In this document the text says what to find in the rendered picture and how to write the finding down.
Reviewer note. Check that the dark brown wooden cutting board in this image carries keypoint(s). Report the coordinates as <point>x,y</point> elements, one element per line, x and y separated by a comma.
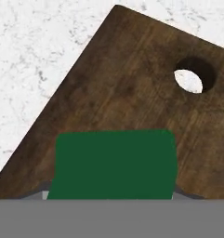
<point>129,80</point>

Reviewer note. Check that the green sponge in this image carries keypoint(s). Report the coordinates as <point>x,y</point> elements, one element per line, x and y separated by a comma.
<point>115,164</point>

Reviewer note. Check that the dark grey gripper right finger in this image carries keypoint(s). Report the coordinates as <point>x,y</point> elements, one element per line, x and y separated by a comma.
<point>181,195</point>

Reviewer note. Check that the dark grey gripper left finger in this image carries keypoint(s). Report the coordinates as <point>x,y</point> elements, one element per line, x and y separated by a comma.
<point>43,191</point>

